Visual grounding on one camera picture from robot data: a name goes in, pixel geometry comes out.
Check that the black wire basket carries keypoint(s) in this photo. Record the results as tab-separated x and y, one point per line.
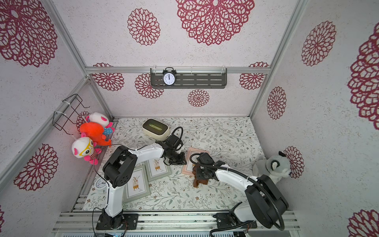
70	114

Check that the orange plush toy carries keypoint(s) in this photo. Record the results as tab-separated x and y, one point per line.
95	132

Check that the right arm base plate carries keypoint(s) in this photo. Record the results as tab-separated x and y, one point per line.
239	217

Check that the green picture frame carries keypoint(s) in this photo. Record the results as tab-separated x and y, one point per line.
138	186
157	169

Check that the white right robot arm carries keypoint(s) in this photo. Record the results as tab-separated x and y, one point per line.
265	203

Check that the grey wall shelf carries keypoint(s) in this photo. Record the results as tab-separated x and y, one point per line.
191	79

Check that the black alarm clock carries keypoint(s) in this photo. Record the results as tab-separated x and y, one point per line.
169	76

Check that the white plush with glasses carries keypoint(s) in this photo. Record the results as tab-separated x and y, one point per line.
85	148

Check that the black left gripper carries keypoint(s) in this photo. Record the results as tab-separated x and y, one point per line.
182	161

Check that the grey husky plush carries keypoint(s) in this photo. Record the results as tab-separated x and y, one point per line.
276	167

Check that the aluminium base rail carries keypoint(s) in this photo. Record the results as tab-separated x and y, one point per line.
148	221

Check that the white alarm clock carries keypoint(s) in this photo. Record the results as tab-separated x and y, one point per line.
101	186

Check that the pink picture frame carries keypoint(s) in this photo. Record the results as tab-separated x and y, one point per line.
187	169

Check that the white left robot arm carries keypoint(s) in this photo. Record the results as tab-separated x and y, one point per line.
119	168

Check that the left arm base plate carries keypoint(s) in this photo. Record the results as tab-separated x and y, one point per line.
119	222

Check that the white pink plush toy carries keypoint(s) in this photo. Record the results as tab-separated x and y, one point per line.
100	119

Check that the cream tissue box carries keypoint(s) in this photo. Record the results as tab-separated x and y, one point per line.
156	129

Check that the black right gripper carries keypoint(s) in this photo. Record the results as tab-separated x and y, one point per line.
202	173

